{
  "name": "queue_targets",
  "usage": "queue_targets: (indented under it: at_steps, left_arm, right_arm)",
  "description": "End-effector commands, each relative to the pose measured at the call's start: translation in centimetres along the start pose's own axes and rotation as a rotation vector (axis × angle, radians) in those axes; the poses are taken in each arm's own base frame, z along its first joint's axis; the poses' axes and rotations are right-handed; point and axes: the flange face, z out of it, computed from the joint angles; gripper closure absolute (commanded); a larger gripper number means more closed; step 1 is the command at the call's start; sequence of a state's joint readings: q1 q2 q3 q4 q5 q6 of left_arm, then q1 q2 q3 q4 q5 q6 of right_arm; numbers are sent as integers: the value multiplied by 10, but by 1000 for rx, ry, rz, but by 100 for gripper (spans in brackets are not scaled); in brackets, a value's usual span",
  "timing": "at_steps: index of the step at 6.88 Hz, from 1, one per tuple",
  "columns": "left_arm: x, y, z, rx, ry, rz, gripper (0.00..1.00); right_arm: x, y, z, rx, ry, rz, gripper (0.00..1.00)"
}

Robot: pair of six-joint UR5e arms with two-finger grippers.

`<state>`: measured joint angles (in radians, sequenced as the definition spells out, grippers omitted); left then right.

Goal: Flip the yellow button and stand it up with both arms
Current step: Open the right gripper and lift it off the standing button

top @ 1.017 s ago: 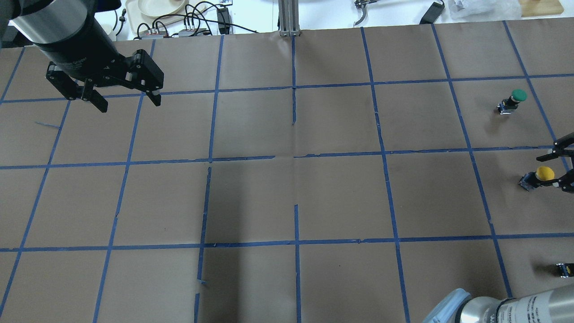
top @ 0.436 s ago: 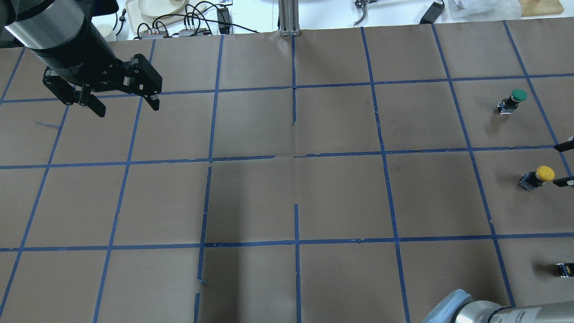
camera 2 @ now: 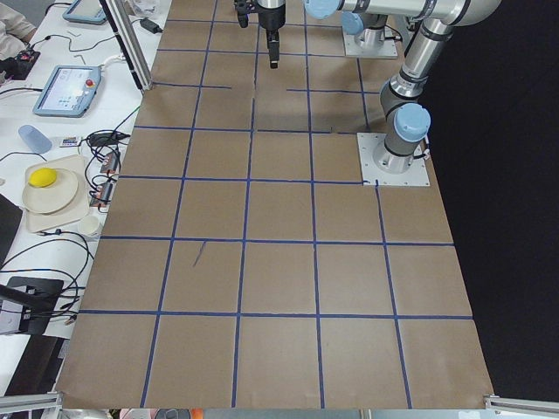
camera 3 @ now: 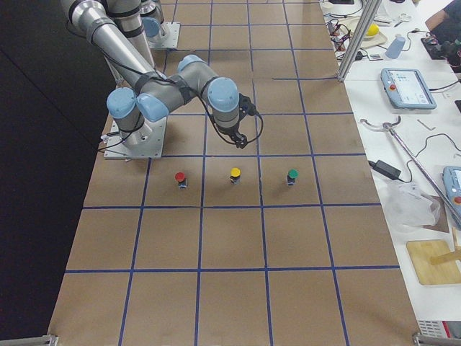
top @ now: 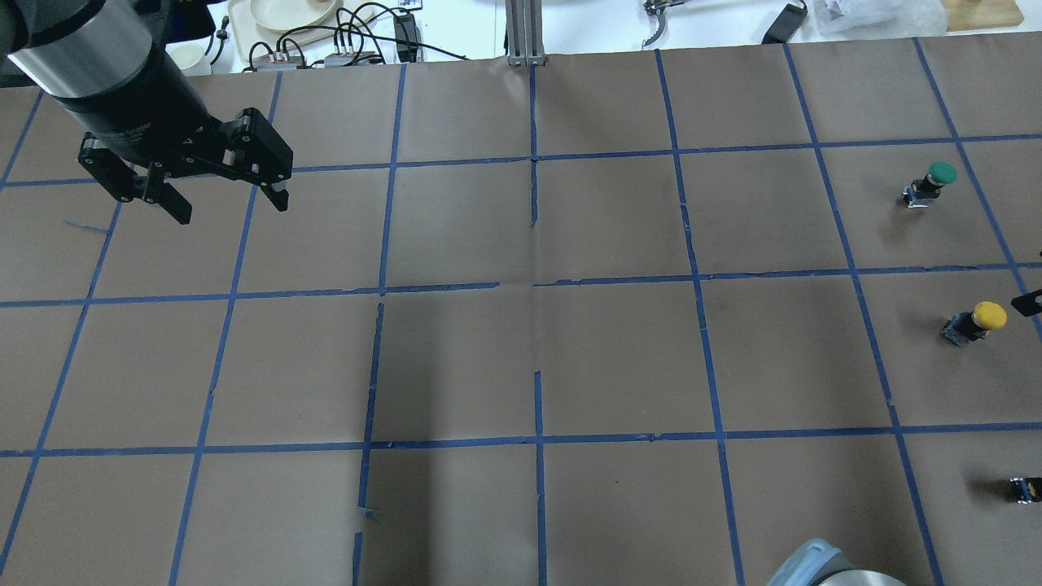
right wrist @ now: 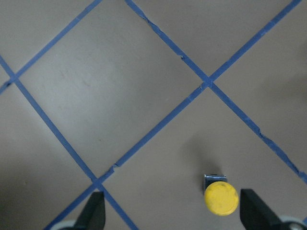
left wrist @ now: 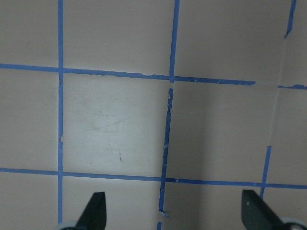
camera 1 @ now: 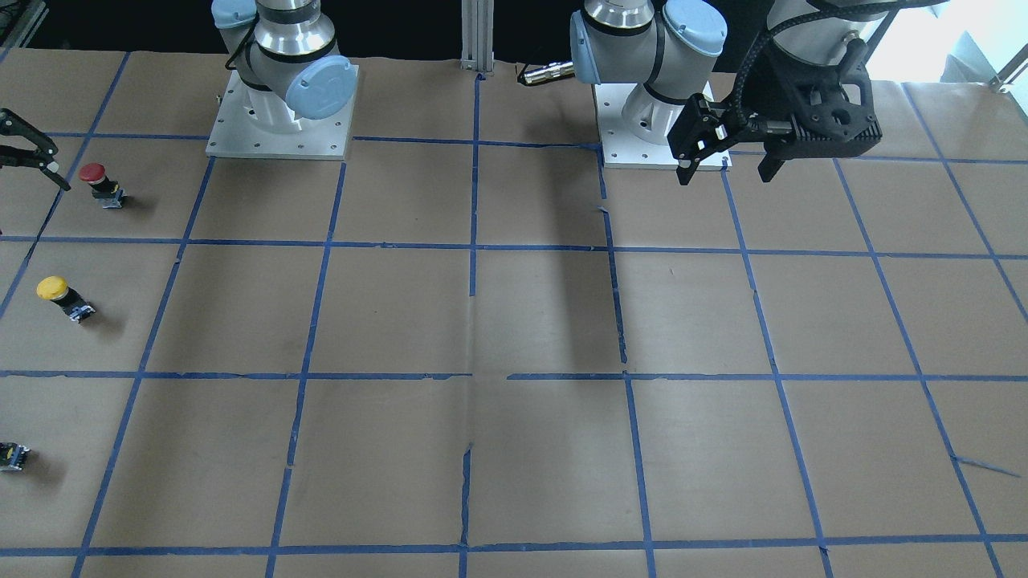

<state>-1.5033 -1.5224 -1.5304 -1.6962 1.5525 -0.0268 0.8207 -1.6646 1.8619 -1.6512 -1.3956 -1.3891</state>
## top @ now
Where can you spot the clear plastic bag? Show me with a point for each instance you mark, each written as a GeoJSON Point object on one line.
{"type": "Point", "coordinates": [864, 20]}

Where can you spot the aluminium frame post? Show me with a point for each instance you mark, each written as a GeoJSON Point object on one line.
{"type": "Point", "coordinates": [524, 33]}

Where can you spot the beige plate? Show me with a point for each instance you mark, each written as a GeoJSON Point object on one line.
{"type": "Point", "coordinates": [283, 16]}

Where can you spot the black power adapter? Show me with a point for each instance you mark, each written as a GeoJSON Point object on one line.
{"type": "Point", "coordinates": [789, 20]}

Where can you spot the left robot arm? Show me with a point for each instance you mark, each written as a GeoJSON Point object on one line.
{"type": "Point", "coordinates": [80, 48]}

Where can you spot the wooden cutting board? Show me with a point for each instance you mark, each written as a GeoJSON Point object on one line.
{"type": "Point", "coordinates": [982, 15]}

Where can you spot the beige tray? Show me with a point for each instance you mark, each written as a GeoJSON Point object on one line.
{"type": "Point", "coordinates": [254, 22]}

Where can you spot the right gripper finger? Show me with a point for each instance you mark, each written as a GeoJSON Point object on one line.
{"type": "Point", "coordinates": [1028, 304]}

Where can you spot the small black switch block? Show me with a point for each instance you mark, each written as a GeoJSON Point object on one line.
{"type": "Point", "coordinates": [1025, 489]}

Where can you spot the white paper cup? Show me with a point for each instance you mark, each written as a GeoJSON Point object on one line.
{"type": "Point", "coordinates": [190, 59]}

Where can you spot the yellow push button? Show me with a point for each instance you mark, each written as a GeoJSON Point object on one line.
{"type": "Point", "coordinates": [972, 326]}

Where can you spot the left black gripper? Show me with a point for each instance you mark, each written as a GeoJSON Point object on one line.
{"type": "Point", "coordinates": [140, 112]}

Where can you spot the green push button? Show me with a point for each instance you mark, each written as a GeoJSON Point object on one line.
{"type": "Point", "coordinates": [923, 192]}

